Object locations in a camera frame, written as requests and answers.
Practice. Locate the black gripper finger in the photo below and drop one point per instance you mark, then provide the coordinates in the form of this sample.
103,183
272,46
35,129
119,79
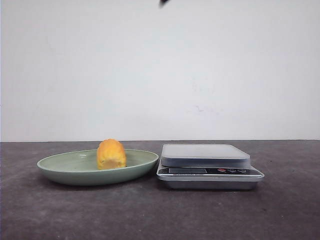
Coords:
163,3

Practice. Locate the yellow corn cob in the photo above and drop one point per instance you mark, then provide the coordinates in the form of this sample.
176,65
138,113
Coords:
110,155

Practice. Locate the silver digital kitchen scale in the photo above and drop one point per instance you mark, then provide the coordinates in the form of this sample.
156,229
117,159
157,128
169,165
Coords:
207,166

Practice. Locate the green oval plate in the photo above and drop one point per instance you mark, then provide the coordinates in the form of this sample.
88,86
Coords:
79,168

